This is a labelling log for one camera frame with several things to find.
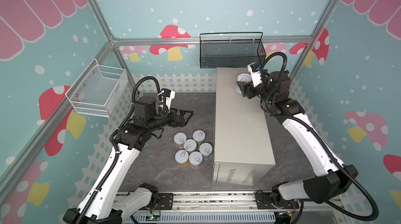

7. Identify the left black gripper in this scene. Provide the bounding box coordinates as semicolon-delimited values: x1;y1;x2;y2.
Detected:
148;106;193;131

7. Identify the blue label can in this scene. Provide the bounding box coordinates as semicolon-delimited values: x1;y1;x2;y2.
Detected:
236;73;252;93

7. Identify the pink label can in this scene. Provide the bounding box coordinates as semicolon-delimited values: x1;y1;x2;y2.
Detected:
173;132;187;149

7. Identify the yellow label can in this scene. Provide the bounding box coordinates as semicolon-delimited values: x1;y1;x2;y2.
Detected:
174;150;189;167

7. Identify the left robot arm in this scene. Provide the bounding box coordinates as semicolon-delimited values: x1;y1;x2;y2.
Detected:
63;76;194;224

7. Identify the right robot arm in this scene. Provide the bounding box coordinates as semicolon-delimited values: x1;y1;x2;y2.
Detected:
237;52;379;221

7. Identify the beige metal cabinet counter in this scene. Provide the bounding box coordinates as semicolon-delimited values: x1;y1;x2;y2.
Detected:
212;68;276;187

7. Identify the green label can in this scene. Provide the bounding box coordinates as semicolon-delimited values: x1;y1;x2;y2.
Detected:
192;130;206;146

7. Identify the can under stacked can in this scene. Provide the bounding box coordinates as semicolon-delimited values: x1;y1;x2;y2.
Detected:
183;139;197;154

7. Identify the can beside cabinet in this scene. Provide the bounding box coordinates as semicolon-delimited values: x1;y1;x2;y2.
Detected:
199;143;213;159

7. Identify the pink front can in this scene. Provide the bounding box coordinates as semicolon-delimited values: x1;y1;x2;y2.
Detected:
189;151;203;169

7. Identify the green circuit board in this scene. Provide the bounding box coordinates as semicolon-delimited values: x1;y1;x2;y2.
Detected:
145;213;161;221

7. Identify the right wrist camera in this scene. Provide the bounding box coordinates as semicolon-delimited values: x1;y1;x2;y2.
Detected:
247;62;262;87

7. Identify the black mesh wall basket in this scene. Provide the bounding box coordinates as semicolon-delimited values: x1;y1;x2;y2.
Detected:
199;32;266;69

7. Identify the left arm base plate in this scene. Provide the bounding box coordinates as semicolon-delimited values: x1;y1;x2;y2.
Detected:
140;193;174;211

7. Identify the white wire wall basket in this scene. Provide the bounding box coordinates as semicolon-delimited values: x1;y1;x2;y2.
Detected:
65;59;128;117

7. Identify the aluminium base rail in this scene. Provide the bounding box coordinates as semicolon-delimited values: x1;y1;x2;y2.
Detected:
123;191;351;224

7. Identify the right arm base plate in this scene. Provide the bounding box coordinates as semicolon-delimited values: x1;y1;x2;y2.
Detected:
254;190;299;211

